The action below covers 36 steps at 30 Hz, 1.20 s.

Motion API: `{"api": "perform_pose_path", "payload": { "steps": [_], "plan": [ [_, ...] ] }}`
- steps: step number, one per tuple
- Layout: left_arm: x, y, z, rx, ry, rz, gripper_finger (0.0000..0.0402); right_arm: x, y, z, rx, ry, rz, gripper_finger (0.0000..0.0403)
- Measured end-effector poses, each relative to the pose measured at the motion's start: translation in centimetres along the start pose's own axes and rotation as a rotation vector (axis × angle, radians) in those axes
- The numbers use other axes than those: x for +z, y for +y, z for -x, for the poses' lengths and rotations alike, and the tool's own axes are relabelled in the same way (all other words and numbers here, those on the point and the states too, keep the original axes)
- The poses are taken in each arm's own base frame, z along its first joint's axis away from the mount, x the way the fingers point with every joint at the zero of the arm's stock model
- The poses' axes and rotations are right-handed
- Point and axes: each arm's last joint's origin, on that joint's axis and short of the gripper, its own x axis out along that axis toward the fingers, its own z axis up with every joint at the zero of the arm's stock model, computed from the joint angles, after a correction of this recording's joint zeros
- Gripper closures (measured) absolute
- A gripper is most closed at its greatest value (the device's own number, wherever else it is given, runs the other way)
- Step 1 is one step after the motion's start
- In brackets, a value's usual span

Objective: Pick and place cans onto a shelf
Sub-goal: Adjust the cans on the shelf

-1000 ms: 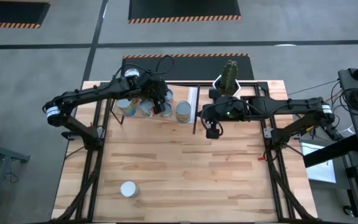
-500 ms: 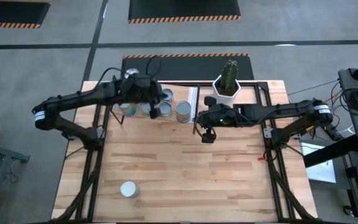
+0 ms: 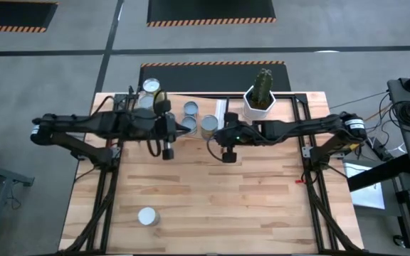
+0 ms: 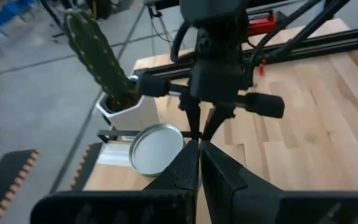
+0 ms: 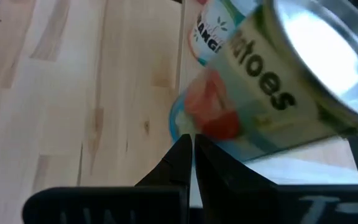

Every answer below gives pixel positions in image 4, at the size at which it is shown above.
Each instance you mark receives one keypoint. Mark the white hexagonal plant pot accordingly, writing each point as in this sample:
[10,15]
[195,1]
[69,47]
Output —
[135,116]

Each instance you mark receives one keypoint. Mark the blue-green peaches can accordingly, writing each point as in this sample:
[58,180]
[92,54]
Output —
[154,149]

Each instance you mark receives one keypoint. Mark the small red clamp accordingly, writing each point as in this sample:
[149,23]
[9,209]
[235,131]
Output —
[262,67]

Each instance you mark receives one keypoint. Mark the blue cart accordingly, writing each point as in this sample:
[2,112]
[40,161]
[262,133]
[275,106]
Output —
[8,14]

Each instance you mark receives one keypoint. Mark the white paper sheet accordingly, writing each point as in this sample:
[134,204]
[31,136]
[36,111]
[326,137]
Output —
[113,154]

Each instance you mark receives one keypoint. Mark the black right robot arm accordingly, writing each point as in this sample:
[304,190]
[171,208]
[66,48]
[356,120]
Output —
[216,40]

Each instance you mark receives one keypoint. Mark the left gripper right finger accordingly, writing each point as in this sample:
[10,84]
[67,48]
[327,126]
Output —
[228,193]

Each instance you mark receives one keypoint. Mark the red device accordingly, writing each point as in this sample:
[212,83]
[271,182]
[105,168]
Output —
[261,26]

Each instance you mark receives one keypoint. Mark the green cactus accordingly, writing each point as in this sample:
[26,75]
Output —
[98,56]

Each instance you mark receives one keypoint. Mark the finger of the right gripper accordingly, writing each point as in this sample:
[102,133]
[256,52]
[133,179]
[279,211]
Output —
[217,119]
[194,121]

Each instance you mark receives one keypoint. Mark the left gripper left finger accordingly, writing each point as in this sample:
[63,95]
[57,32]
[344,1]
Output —
[179,186]

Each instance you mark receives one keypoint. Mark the wooden shelf black metal frame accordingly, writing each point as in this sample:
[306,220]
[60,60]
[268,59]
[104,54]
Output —
[113,177]

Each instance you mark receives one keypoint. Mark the black hazard-striped floor mat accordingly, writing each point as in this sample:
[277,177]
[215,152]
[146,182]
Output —
[87,168]
[5,186]

